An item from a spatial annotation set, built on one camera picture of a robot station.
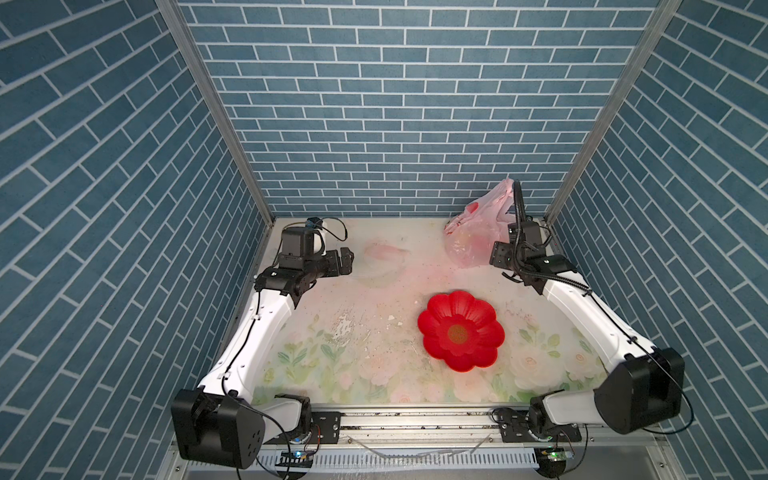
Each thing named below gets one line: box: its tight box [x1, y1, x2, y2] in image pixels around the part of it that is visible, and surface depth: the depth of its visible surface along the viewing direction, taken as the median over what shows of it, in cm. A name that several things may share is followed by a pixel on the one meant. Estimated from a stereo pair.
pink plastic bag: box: [443, 178, 516, 269], surface depth 105 cm
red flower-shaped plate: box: [417, 291, 505, 372], surface depth 92 cm
